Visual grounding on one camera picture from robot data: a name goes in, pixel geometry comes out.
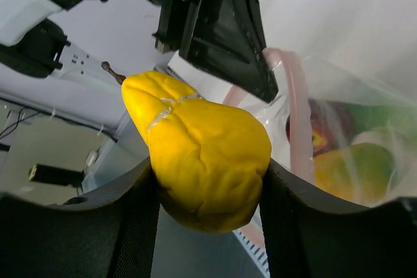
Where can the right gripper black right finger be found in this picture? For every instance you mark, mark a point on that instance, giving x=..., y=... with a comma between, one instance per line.
x=311, y=233

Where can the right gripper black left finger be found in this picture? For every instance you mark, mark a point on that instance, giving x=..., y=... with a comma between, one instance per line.
x=107, y=232

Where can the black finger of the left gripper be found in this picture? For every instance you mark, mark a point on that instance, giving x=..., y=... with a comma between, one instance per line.
x=225, y=38

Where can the orange yellow toy mango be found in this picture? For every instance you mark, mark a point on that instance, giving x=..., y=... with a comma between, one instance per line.
x=358, y=173

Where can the red toy apple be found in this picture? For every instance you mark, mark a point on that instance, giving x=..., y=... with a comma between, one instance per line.
x=331, y=126

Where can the clear pink-dotted zip bag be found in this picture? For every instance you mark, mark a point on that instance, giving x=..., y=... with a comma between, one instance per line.
x=287, y=117

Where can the yellow toy lemon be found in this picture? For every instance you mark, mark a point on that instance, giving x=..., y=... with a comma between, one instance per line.
x=209, y=159

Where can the green toy cabbage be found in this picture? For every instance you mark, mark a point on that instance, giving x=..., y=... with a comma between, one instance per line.
x=402, y=119

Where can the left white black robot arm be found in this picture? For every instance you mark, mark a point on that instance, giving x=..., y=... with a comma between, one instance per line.
x=31, y=43

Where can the white slotted cable duct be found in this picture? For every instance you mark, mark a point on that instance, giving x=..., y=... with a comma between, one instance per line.
x=257, y=254

